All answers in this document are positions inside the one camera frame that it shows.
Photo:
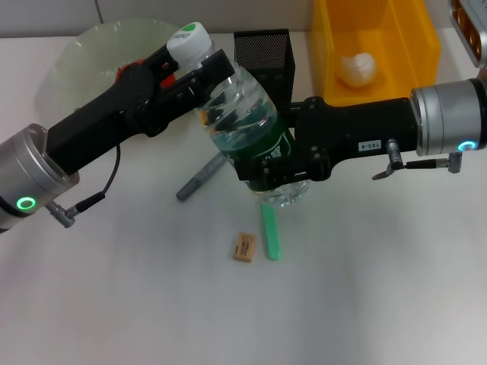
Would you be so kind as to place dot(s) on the red orange fruit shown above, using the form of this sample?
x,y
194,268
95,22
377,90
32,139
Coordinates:
x,y
167,81

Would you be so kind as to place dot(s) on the pale green glass fruit plate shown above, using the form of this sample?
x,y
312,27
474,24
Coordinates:
x,y
87,61

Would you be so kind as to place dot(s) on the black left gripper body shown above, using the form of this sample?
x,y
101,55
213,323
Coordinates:
x,y
99,121

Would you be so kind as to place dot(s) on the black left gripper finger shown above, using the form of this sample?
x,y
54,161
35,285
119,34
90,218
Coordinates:
x,y
217,66
160,61

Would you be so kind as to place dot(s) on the clear water bottle green label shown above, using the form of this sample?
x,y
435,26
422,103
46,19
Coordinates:
x,y
239,110

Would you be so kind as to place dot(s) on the tan eraser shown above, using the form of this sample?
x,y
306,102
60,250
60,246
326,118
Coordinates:
x,y
244,248

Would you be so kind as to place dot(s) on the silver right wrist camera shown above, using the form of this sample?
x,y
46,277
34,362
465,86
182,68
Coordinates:
x,y
472,34

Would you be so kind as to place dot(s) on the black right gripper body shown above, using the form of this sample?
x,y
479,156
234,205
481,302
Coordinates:
x,y
342,129

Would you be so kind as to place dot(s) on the green plastic pen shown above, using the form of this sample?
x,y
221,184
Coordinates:
x,y
271,232

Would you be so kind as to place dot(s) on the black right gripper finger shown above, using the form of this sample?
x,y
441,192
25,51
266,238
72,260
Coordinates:
x,y
293,114
274,173

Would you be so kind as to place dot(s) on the yellow plastic storage bin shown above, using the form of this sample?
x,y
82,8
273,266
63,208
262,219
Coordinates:
x,y
403,57

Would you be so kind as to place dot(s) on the white paper ball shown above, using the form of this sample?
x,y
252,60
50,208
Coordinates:
x,y
357,70

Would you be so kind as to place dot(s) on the grey glitter pen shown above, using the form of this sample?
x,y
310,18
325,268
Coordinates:
x,y
198,180

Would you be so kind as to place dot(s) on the black mesh pen holder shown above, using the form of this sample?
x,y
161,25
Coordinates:
x,y
262,53

